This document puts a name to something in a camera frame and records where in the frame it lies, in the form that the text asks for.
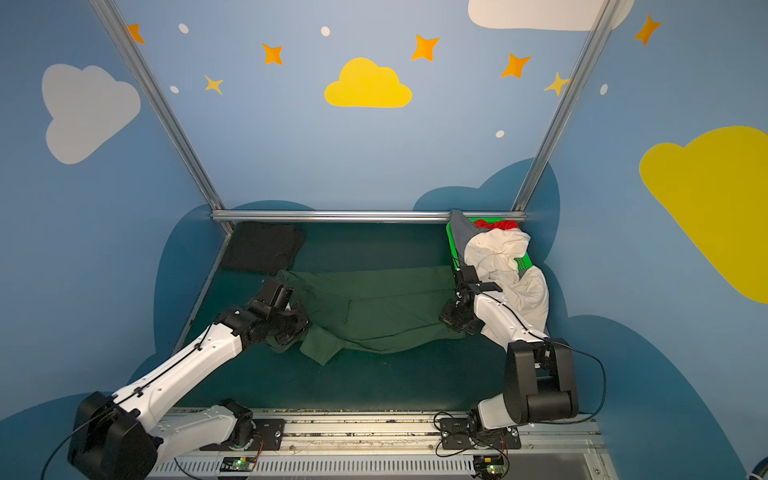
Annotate aluminium frame post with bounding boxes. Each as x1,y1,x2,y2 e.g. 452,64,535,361
511,0,621,218
89,0,226,214

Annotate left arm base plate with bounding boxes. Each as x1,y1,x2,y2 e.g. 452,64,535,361
229,418,285,452

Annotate red t-shirt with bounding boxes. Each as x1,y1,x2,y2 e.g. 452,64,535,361
474,218,519,231

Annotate left controller board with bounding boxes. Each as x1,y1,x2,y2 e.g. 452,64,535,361
220,456,257,474

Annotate aluminium frame right post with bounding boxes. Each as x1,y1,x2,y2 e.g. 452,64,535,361
511,0,621,218

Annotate right controller board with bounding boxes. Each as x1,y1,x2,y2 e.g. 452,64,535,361
473,455,507,478

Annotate aluminium frame left post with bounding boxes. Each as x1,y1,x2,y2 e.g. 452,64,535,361
89,0,226,214

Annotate aluminium frame back rail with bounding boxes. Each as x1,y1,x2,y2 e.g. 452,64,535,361
211,209,527,224

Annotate aluminium front rail base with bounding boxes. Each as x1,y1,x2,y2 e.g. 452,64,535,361
144,408,618,479

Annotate folded black t-shirt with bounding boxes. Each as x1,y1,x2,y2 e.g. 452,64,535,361
220,222,307,276

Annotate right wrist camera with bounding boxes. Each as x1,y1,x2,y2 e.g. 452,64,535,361
456,265,503,295

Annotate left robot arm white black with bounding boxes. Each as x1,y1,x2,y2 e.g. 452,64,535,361
67,301,310,479

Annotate dark green t-shirt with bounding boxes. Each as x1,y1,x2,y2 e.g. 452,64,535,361
277,266,465,365

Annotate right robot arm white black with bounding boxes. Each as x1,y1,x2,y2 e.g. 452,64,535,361
440,291,579,430

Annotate bright green basket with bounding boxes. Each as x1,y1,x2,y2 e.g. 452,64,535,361
446,217,533,274

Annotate grey t-shirt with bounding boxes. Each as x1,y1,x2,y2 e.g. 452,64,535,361
448,210,483,260

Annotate controller board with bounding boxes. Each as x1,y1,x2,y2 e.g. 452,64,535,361
473,455,507,478
220,456,257,474

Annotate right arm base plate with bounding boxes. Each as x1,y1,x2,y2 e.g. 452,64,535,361
435,417,521,451

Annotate white t-shirt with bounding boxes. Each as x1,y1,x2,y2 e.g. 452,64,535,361
463,228,549,331

